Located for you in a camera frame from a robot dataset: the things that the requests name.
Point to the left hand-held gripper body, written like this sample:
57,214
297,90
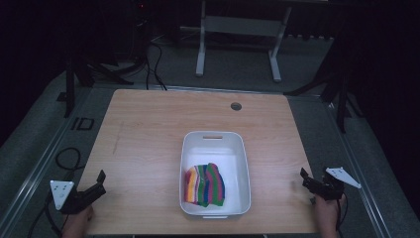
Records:
62,194

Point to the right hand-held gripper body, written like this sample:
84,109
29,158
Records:
330,187

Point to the white plastic bin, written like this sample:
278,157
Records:
216,148

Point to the rainbow striped knitted cloth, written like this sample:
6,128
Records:
204,185

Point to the person's right hand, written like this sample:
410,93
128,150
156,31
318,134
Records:
326,213

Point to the person's left hand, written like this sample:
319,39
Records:
79,220

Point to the black tripod stand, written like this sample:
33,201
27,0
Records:
70,89
342,99

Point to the round table grommet hole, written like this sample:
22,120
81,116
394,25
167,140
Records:
236,106

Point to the metal floor rail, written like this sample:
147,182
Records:
39,172
360,185

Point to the white metal stand frame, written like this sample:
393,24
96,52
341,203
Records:
244,25

